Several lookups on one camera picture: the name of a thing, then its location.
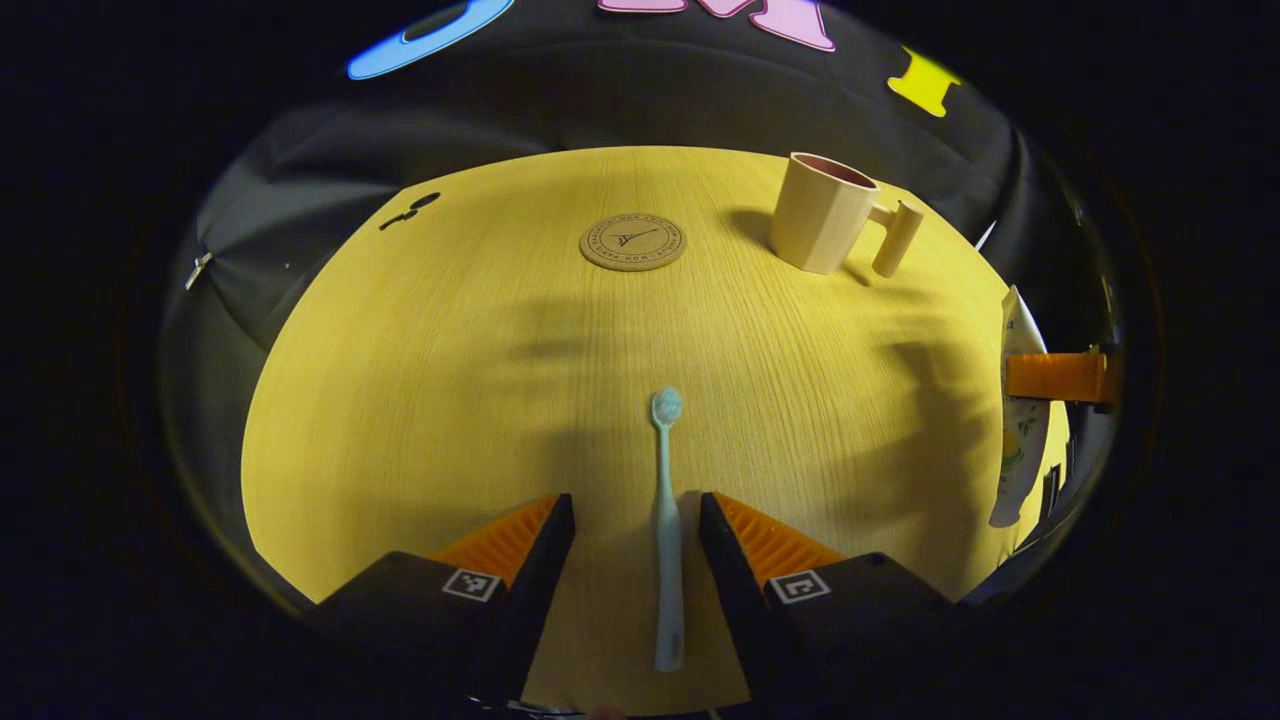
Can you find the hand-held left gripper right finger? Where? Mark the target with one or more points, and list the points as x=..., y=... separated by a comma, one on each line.
x=735, y=590

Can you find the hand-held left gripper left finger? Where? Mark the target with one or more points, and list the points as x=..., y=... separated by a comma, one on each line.
x=530, y=590

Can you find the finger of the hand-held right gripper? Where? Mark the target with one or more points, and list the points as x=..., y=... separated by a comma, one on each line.
x=1055, y=376

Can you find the white toothpaste tube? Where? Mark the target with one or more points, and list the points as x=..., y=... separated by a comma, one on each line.
x=1022, y=450

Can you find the pale green toothbrush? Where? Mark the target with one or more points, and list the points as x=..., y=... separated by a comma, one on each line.
x=668, y=540

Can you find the beige cup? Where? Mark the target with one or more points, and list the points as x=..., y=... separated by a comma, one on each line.
x=820, y=225

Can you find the round cork coaster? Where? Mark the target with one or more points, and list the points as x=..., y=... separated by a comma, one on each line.
x=633, y=242

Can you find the silver cloth clip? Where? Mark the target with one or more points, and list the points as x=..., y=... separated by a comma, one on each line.
x=197, y=270

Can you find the black backdrop cloth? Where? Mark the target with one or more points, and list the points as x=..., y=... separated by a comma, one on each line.
x=500, y=110

